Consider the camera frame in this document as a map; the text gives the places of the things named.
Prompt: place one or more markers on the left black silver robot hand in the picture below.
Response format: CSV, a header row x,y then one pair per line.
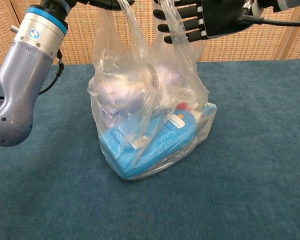
x,y
107,4

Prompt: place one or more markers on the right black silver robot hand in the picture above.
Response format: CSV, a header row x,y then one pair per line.
x,y
222,17

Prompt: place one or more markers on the clear plastic shopping bag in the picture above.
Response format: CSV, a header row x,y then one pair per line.
x,y
184,65

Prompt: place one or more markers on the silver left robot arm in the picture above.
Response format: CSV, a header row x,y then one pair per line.
x,y
22,75

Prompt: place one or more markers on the small red capped item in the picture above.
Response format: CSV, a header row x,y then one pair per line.
x,y
182,106

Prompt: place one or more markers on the pale purple soft package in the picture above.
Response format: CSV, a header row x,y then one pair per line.
x,y
129,100

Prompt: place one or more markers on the teal velvet table cloth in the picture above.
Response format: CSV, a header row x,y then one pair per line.
x,y
252,150

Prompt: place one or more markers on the blue plastic detergent bottle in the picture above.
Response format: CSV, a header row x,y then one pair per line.
x,y
119,147

